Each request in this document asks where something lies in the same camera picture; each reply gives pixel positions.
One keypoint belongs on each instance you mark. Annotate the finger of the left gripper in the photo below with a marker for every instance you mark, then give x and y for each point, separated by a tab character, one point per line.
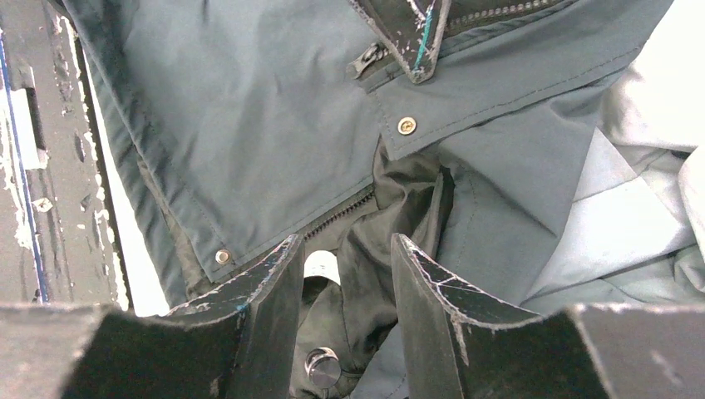
409	31

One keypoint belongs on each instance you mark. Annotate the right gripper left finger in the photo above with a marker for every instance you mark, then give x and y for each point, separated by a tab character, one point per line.
236	341

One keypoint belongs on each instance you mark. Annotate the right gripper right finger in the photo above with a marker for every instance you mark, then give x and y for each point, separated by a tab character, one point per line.
461	342

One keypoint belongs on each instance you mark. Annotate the grey black zip jacket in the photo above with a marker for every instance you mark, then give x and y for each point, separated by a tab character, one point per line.
520	165

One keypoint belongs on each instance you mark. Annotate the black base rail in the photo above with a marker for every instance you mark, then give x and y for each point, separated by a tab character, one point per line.
58	231

